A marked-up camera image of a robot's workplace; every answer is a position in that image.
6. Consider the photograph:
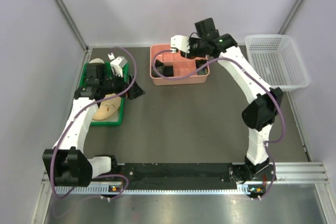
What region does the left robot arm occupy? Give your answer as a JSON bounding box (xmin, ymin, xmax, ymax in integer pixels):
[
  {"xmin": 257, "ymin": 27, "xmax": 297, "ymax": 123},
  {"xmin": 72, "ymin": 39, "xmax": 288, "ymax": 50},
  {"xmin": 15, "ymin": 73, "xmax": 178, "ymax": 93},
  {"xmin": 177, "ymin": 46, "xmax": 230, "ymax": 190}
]
[{"xmin": 43, "ymin": 57, "xmax": 144, "ymax": 187}]

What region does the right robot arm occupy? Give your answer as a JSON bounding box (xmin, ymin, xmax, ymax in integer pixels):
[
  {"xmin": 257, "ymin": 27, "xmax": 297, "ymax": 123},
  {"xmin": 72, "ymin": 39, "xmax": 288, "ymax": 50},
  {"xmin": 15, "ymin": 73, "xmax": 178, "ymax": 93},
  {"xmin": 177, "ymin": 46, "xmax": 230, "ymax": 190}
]
[{"xmin": 186, "ymin": 18, "xmax": 284, "ymax": 183}]

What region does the round painted wooden plate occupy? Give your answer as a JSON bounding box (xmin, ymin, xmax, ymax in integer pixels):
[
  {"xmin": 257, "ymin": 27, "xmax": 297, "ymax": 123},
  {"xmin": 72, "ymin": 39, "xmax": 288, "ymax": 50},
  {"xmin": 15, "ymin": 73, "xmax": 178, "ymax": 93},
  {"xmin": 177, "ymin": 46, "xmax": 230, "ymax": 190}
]
[{"xmin": 92, "ymin": 97, "xmax": 122, "ymax": 121}]

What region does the green plastic tray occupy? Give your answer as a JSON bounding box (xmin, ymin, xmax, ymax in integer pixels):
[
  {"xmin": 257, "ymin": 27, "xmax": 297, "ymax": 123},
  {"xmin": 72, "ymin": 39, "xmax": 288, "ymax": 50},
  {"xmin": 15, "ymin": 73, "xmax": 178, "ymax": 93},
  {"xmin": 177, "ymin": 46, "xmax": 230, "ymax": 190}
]
[{"xmin": 79, "ymin": 61, "xmax": 129, "ymax": 127}]

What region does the rolled dark floral tie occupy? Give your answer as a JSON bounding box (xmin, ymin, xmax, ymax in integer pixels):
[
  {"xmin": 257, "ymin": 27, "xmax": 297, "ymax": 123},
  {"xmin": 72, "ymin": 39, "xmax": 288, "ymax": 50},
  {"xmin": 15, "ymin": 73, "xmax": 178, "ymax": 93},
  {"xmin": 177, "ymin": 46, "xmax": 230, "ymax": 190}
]
[{"xmin": 151, "ymin": 60, "xmax": 165, "ymax": 78}]

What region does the pink divided organizer box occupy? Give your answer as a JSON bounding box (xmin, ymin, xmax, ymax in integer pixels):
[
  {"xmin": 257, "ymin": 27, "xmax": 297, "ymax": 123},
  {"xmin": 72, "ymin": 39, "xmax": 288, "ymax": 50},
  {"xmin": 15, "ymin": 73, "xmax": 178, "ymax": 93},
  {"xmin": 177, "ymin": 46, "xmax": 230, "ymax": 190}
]
[{"xmin": 150, "ymin": 44, "xmax": 210, "ymax": 86}]

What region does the rolled navy yellow floral tie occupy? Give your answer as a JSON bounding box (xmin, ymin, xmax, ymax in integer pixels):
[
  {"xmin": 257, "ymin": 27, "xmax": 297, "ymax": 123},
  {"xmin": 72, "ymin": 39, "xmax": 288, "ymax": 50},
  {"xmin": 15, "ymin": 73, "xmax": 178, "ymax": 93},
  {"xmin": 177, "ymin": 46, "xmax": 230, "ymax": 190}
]
[{"xmin": 195, "ymin": 59, "xmax": 208, "ymax": 76}]

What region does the white perforated plastic basket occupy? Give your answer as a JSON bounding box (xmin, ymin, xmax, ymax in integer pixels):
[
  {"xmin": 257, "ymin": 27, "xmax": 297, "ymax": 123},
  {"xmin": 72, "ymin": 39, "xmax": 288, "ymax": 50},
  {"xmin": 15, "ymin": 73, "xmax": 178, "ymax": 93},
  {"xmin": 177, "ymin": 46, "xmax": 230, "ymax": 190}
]
[{"xmin": 245, "ymin": 35, "xmax": 310, "ymax": 92}]

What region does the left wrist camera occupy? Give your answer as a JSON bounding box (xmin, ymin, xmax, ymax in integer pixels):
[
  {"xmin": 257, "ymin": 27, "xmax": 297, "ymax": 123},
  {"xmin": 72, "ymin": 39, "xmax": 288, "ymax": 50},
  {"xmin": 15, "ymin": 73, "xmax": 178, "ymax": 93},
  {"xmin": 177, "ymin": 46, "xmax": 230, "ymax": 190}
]
[{"xmin": 108, "ymin": 53, "xmax": 128, "ymax": 77}]

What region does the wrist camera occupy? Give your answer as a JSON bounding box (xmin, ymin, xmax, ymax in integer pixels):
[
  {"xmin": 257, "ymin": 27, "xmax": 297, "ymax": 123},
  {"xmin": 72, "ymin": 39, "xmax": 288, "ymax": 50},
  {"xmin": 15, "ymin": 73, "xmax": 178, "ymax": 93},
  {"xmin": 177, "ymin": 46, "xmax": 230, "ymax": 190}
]
[
  {"xmin": 170, "ymin": 35, "xmax": 190, "ymax": 57},
  {"xmin": 108, "ymin": 53, "xmax": 128, "ymax": 77}
]

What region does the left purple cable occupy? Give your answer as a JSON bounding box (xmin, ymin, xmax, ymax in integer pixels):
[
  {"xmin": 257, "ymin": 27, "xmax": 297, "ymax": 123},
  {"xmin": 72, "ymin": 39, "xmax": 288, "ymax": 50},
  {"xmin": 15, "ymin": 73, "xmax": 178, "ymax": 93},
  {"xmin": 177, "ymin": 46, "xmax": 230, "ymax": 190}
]
[{"xmin": 51, "ymin": 47, "xmax": 138, "ymax": 200}]

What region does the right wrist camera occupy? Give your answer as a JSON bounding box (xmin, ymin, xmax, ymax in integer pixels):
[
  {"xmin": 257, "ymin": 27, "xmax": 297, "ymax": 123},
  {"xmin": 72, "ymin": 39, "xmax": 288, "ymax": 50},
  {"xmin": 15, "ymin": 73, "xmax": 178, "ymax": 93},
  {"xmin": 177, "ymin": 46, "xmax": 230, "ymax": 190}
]
[{"xmin": 170, "ymin": 35, "xmax": 190, "ymax": 57}]

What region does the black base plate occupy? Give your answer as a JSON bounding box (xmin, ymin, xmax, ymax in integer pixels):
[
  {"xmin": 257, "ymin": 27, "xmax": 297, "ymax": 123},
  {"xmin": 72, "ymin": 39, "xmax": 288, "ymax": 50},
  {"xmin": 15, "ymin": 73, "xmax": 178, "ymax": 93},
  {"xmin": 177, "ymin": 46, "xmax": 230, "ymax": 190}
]
[{"xmin": 111, "ymin": 163, "xmax": 274, "ymax": 190}]

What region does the grey slotted cable duct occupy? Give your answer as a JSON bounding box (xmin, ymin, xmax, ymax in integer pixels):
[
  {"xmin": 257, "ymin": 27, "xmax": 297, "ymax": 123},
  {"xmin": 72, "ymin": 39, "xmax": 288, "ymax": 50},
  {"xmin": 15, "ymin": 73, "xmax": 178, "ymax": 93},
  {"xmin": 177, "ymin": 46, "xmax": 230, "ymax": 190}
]
[{"xmin": 52, "ymin": 184, "xmax": 263, "ymax": 196}]

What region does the aluminium frame rail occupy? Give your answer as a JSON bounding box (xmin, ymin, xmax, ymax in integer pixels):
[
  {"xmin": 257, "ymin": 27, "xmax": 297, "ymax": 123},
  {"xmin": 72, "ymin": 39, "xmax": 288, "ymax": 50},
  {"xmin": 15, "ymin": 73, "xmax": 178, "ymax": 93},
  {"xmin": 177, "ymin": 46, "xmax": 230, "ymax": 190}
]
[{"xmin": 54, "ymin": 0, "xmax": 89, "ymax": 52}]

